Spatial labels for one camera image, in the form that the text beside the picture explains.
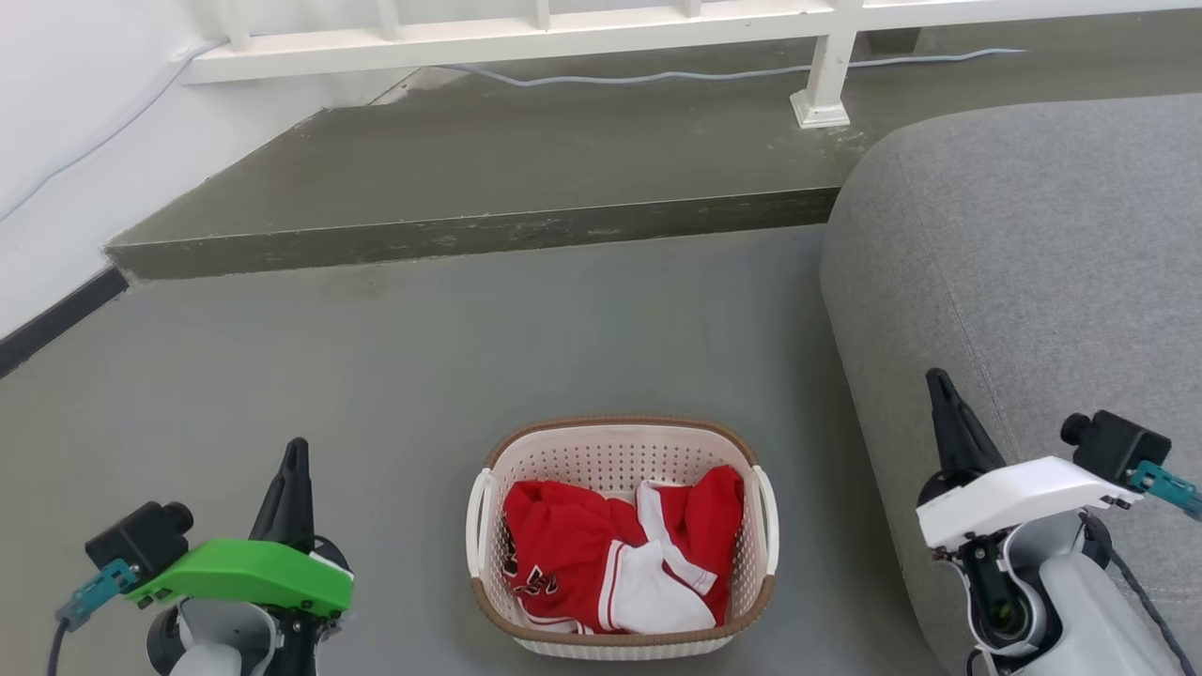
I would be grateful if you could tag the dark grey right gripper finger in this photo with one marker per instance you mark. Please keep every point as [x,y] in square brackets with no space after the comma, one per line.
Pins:
[963,432]
[933,422]

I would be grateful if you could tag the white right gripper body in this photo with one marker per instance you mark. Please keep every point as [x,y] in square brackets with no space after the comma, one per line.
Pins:
[1024,493]

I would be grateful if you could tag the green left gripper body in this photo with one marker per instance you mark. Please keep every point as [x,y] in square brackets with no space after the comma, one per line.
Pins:
[244,573]

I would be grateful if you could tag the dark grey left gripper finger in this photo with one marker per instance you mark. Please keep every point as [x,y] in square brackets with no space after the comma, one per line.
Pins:
[282,507]
[308,507]

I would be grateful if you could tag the cream perforated laundry basket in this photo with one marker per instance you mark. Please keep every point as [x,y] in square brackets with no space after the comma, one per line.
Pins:
[620,451]

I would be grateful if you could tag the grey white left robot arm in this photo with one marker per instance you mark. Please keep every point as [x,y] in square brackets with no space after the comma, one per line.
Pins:
[221,643]

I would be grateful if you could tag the grey fabric sofa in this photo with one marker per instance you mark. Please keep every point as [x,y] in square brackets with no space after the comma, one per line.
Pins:
[1033,263]

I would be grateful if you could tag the red and white jersey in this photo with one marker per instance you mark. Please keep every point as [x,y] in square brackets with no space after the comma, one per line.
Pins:
[573,535]

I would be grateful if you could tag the black baseboard strip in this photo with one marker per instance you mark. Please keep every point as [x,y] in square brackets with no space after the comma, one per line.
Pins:
[56,319]

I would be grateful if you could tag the raised concrete step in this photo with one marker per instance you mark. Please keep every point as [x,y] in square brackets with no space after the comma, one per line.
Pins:
[526,169]

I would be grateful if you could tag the white metal railing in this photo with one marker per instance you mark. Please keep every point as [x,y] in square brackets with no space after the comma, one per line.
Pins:
[563,38]

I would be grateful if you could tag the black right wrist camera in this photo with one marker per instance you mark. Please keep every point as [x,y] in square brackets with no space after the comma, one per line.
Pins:
[1117,446]

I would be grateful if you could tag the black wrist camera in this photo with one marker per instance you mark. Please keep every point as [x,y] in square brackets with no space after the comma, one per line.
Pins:
[1117,446]
[141,540]

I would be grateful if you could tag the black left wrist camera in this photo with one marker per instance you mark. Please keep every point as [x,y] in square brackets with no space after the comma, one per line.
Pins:
[141,540]

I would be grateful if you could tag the teal right camera connector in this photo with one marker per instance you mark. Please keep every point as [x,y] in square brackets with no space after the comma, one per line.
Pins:
[1169,488]

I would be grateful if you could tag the teal camera connector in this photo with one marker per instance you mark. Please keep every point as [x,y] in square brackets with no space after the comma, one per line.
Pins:
[94,591]
[1169,488]

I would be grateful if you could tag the teal left camera connector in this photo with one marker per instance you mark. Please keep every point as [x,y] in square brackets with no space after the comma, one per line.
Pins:
[94,591]

